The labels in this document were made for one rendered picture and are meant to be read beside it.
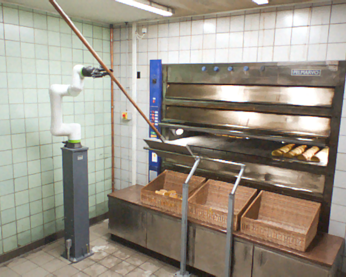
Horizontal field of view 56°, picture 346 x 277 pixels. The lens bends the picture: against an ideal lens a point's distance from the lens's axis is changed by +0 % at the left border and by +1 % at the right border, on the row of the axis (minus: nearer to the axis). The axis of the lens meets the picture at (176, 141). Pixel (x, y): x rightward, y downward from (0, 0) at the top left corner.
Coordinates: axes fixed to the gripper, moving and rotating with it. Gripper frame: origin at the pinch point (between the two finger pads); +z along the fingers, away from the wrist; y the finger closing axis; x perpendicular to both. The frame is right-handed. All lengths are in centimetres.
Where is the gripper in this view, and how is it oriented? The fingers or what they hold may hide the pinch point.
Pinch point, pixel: (108, 71)
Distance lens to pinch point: 267.4
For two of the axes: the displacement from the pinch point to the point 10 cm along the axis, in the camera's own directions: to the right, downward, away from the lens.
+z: 8.3, 1.3, -5.5
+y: -3.9, 8.3, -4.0
